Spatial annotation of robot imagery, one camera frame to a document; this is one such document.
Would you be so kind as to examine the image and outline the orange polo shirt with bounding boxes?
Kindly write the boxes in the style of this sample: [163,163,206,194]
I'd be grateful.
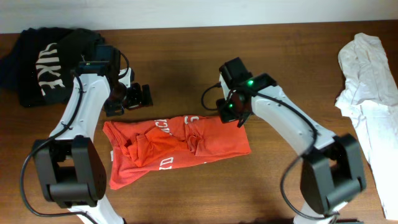
[103,115,251,190]

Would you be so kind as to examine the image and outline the dark navy folded garment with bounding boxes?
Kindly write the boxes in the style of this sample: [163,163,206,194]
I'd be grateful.
[1,32,24,91]

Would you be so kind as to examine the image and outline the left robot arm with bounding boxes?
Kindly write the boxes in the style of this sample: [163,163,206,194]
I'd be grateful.
[27,45,153,223]

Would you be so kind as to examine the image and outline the black folded shirt white lettering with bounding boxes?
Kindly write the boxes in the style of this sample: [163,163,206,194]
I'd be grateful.
[17,27,105,108]

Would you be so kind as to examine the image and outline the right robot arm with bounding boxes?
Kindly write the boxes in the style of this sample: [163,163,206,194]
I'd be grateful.
[216,58,366,223]

